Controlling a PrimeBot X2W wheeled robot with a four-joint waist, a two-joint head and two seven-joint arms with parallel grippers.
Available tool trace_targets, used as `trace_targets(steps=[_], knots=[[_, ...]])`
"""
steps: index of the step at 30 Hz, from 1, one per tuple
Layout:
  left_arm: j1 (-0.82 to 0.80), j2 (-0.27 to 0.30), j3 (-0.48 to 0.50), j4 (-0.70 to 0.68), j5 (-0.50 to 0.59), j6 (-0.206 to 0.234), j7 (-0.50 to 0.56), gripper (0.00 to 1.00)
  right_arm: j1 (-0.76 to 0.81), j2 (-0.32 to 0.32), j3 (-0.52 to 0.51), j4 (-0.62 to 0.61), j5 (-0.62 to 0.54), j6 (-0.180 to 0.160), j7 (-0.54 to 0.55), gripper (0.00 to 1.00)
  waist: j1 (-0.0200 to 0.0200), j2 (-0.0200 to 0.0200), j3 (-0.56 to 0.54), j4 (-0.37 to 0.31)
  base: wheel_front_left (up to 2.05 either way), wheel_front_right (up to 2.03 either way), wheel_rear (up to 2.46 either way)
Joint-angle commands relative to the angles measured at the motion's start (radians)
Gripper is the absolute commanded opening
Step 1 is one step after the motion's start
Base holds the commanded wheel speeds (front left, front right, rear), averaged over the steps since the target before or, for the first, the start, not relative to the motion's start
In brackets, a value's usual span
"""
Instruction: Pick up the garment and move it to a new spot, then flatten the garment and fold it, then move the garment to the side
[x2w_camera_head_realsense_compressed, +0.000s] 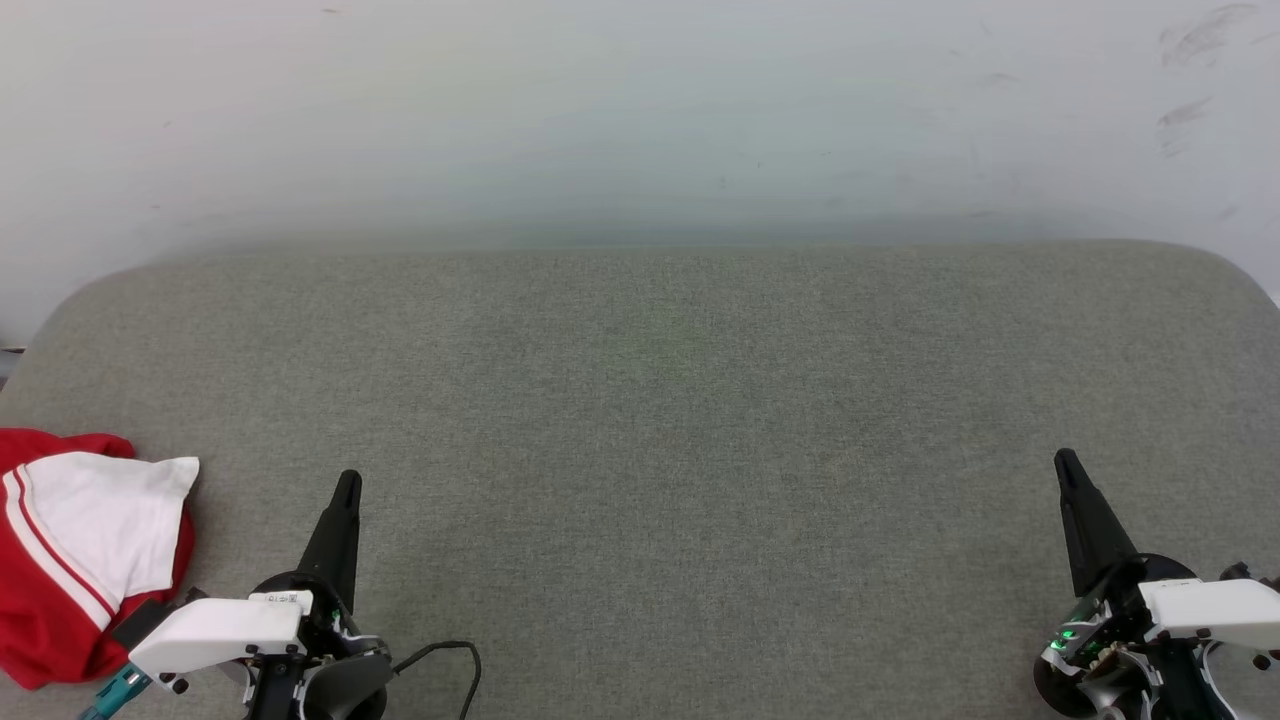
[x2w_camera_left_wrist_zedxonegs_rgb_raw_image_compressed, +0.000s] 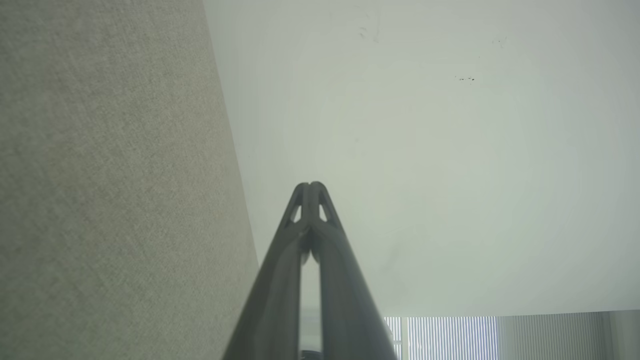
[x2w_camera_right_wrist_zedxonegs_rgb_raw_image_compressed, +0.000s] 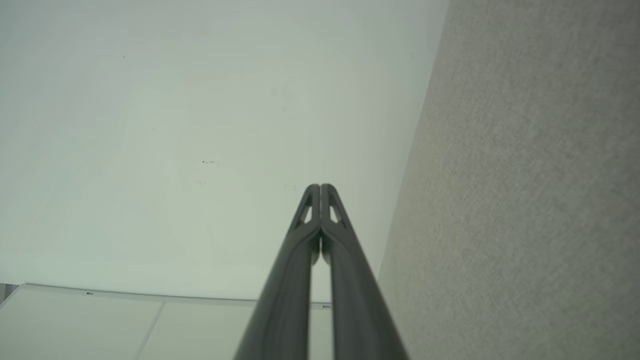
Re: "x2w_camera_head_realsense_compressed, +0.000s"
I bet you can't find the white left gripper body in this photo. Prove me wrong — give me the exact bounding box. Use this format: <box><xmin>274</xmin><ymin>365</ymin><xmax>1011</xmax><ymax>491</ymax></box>
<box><xmin>128</xmin><ymin>570</ymin><xmax>393</xmax><ymax>720</ymax></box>

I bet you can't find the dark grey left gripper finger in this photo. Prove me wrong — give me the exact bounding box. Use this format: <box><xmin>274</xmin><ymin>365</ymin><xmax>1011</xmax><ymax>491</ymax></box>
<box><xmin>297</xmin><ymin>470</ymin><xmax>363</xmax><ymax>613</ymax></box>

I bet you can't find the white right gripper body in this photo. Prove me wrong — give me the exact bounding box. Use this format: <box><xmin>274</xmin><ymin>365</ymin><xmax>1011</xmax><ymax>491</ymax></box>
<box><xmin>1035</xmin><ymin>555</ymin><xmax>1280</xmax><ymax>720</ymax></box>

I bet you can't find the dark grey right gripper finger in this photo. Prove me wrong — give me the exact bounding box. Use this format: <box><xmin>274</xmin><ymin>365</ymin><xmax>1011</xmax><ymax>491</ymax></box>
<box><xmin>1054</xmin><ymin>448</ymin><xmax>1141</xmax><ymax>599</ymax></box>

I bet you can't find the red white basketball jersey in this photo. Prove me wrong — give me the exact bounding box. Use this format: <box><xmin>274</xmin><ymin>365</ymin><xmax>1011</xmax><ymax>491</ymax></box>
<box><xmin>0</xmin><ymin>428</ymin><xmax>201</xmax><ymax>691</ymax></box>

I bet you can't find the teal left camera connector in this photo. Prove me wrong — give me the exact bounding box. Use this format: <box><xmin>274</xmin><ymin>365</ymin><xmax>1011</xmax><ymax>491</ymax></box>
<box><xmin>78</xmin><ymin>665</ymin><xmax>153</xmax><ymax>720</ymax></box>

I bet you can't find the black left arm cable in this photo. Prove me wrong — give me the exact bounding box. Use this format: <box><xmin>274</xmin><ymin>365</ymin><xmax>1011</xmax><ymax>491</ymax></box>
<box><xmin>390</xmin><ymin>640</ymin><xmax>483</xmax><ymax>720</ymax></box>

